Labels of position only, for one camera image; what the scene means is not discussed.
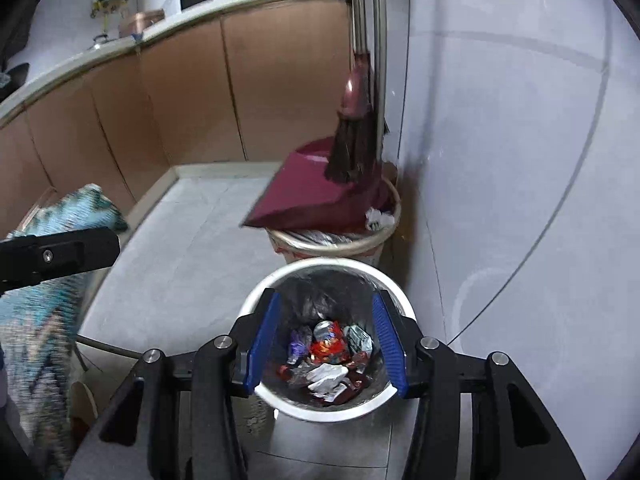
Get green white food package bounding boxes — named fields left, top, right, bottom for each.
left=343, top=324, right=373, bottom=358

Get red snack wrapper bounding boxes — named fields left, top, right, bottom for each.
left=310, top=320, right=350, bottom=364

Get purple wrapper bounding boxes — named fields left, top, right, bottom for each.
left=286, top=326, right=314, bottom=366

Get white tissue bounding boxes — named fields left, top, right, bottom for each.
left=305, top=363, right=348, bottom=402

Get white round trash bin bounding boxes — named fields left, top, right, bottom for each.
left=240, top=258, right=416, bottom=424

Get beige woven trash basket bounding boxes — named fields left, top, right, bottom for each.
left=267, top=178, right=401, bottom=266

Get brown kitchen base cabinets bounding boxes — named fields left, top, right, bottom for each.
left=1, top=0, right=350, bottom=232

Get teal zigzag knitted cloth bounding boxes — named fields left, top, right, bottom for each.
left=1, top=184, right=128, bottom=479

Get brown rice cooker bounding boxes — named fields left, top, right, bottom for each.
left=118, top=9, right=165, bottom=38

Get maroon dustpan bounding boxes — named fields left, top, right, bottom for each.
left=243, top=136, right=394, bottom=233

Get maroon broom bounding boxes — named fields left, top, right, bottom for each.
left=324, top=0, right=388, bottom=184

